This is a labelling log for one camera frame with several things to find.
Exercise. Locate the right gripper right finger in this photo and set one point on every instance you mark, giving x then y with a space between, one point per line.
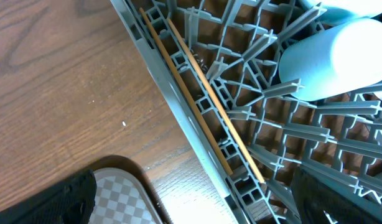
316 197

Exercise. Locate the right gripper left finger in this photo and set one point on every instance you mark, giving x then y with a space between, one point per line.
71 200

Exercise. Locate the wooden chopstick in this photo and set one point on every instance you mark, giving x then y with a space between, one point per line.
187 95
218 105

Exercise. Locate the light blue cup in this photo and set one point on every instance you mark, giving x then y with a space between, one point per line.
341 59

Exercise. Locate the light blue bowl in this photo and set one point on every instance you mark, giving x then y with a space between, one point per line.
341 11

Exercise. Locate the grey dishwasher rack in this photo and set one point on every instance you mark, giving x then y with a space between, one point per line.
238 46

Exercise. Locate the dark brown serving tray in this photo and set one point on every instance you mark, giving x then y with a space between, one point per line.
124 193

